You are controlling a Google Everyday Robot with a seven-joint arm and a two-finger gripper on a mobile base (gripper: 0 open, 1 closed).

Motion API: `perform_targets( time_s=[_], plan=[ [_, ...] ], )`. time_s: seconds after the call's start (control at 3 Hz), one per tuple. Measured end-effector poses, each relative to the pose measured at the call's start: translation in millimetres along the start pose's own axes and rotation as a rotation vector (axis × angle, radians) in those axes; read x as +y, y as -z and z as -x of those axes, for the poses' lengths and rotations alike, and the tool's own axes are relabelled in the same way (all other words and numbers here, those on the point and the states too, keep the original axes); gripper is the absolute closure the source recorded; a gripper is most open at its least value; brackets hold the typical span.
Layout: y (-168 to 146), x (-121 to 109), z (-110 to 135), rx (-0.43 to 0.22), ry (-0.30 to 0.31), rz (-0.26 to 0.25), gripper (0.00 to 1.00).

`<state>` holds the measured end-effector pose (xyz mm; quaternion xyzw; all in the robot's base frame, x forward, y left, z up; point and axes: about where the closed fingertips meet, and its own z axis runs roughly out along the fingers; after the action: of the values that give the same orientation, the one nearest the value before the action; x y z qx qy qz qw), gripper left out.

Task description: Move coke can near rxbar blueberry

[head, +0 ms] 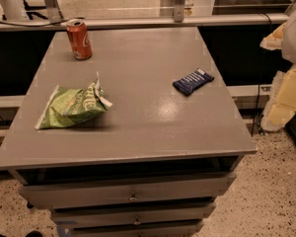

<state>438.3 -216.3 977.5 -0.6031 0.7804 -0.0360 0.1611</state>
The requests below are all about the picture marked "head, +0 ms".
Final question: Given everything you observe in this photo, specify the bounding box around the red coke can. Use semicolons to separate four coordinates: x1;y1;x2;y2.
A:
66;19;92;60

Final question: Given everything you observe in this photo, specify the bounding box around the blue rxbar blueberry wrapper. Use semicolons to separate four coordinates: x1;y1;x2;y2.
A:
173;68;214;97

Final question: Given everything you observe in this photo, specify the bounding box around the grey top drawer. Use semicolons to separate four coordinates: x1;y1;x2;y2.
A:
20;172;236;209

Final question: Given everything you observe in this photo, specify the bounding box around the grey middle drawer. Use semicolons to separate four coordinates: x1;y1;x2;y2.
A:
51;202;216;228

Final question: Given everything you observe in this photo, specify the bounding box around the green chip bag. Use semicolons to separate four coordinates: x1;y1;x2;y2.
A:
35;77;112;130

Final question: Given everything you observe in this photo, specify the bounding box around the grey bottom drawer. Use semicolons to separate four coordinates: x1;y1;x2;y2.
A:
59;220;203;237

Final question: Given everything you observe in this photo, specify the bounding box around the black cable on rail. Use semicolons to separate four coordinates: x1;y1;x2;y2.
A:
0;15;87;28

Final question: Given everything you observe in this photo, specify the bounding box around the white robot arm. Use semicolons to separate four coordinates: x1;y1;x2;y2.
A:
260;9;296;131

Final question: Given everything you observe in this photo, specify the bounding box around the grey drawer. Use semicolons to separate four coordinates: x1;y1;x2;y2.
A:
59;220;203;237
51;202;216;228
20;172;236;209

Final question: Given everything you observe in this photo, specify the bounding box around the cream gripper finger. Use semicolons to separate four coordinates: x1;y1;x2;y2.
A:
260;64;296;131
259;23;285;50

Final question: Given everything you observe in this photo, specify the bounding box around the grey metal rail frame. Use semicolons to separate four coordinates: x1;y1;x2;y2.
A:
0;0;296;29

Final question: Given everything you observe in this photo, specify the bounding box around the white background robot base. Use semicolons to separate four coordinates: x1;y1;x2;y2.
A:
0;0;29;21

